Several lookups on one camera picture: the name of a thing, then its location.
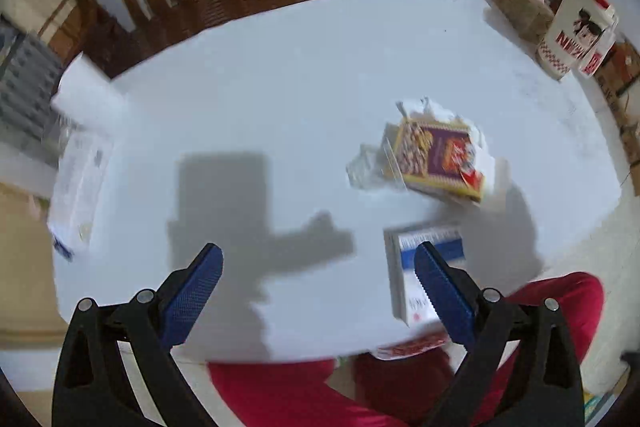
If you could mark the brown tissue box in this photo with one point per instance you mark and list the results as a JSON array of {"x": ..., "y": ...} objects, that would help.
[{"x": 531, "y": 19}]

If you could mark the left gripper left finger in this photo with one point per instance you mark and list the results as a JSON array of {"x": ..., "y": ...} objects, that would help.
[{"x": 173, "y": 308}]

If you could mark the white tissue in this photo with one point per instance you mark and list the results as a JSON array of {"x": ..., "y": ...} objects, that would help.
[{"x": 496, "y": 170}]

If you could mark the yellow purple snack box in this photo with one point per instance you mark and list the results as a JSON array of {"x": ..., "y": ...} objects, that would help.
[{"x": 435, "y": 157}]

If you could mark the cardboard boxes stack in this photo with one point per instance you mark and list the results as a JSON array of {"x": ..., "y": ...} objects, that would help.
[{"x": 613, "y": 80}]

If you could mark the white red cartoon cup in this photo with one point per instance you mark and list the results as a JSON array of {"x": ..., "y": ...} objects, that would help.
[{"x": 576, "y": 27}]

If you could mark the long white carton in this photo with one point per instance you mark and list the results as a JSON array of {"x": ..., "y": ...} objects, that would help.
[{"x": 76, "y": 192}]

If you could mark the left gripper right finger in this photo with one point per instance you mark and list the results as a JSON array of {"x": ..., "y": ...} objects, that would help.
[{"x": 462, "y": 307}]

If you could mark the white red carton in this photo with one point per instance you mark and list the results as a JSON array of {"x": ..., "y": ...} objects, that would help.
[{"x": 596, "y": 55}]

